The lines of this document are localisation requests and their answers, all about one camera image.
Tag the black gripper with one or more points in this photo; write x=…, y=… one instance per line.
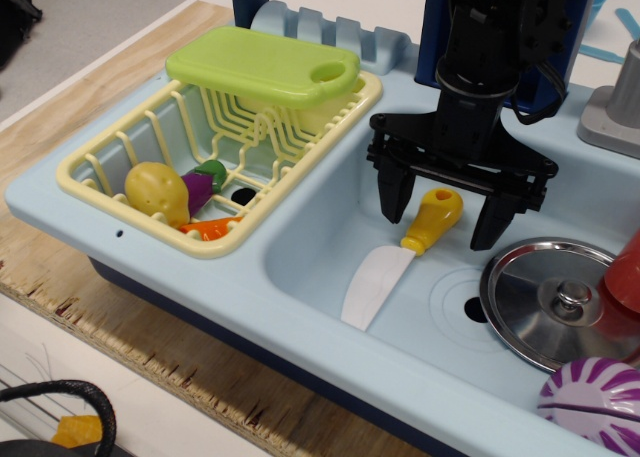
x=462, y=143

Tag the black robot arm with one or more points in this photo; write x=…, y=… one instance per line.
x=463, y=142

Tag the green plastic cutting board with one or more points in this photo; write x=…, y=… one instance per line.
x=273, y=69

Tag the wooden board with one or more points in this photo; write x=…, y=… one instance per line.
x=176, y=391

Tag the steel pot lid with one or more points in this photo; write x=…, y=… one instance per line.
x=546, y=300

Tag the light blue toy sink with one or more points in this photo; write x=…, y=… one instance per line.
x=422, y=361

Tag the grey toy faucet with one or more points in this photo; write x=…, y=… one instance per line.
x=610, y=119

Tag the red plastic cup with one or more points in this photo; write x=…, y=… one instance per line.
x=619, y=290

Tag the orange toy carrot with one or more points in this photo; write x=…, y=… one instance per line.
x=210, y=230

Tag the purple toy eggplant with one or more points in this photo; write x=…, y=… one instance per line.
x=202, y=182

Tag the blue plastic cup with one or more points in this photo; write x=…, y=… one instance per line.
x=596, y=6

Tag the light blue plastic spoon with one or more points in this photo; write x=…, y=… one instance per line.
x=630, y=24

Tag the purple white striped ball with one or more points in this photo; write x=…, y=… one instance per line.
x=597, y=399

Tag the cream dish drying rack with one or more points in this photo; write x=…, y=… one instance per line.
x=266, y=150

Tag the dark blue sink backsplash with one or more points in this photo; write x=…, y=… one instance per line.
x=430, y=37

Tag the yellow toy potato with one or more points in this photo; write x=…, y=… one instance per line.
x=153, y=187

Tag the yellow tape piece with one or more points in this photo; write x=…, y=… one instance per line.
x=75, y=431

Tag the black bag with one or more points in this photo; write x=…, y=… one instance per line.
x=17, y=20

